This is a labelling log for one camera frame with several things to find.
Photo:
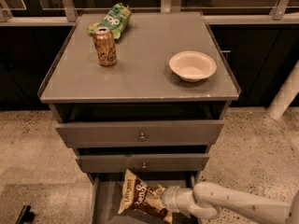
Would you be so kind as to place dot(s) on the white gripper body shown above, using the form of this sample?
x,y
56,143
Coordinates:
x,y
170,198

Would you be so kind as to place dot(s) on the brown chip bag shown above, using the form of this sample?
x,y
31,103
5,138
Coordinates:
x,y
138,195

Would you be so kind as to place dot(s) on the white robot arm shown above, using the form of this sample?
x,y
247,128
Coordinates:
x,y
254,167

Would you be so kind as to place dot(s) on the grey middle drawer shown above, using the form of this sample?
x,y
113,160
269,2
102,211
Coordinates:
x,y
142,162

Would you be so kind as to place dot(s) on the grey drawer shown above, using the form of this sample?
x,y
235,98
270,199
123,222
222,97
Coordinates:
x,y
108,193
142,162
140,133

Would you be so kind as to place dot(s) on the grey top drawer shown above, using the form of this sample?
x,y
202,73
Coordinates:
x,y
140,133

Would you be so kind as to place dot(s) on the grey bottom drawer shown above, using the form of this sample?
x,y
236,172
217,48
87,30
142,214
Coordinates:
x,y
108,193

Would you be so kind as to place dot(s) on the grey drawer cabinet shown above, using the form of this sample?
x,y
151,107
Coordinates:
x,y
141,85

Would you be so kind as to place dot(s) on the green chip bag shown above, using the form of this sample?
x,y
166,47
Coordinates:
x,y
116,20

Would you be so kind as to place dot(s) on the white paper bowl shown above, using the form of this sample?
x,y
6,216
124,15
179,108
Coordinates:
x,y
192,66

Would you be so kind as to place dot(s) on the black object on floor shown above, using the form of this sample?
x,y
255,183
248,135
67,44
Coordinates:
x,y
26,215

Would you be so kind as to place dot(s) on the gold soda can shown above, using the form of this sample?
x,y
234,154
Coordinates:
x,y
103,40

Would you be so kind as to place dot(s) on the metal railing frame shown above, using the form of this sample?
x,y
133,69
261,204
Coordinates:
x,y
215,12

